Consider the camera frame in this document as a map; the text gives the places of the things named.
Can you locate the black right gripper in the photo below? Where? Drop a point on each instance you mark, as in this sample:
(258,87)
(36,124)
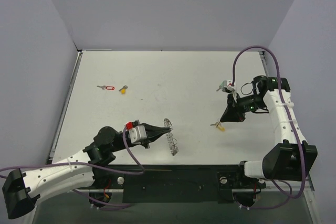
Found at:
(237,107)

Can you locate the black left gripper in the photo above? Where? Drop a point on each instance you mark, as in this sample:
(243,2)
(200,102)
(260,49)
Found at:
(149,134)

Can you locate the metal disc with keyrings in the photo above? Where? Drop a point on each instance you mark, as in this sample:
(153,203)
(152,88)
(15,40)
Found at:
(171,140)

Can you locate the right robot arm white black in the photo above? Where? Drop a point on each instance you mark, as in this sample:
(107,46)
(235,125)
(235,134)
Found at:
(292,157)

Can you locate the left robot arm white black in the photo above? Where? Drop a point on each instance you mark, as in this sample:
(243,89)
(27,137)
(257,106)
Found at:
(26,186)

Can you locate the key with long yellow tag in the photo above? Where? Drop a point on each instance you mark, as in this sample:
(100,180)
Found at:
(218,126)

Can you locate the key with green tag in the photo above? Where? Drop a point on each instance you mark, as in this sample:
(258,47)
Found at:
(222,86)

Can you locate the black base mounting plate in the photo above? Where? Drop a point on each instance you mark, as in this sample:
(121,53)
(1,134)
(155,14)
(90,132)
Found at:
(178,185)

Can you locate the key with yellow round tag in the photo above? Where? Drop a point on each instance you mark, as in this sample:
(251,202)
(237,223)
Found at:
(123,89)

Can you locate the key with red tag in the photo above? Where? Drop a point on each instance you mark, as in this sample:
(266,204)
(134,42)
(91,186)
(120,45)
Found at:
(106,87)

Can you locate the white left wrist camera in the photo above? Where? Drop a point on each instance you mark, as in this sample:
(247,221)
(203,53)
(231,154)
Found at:
(137,132)

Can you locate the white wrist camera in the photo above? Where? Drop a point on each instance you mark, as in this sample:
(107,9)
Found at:
(228,87)
(137,132)

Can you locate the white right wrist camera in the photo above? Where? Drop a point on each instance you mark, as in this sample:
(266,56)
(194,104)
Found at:
(228,87)

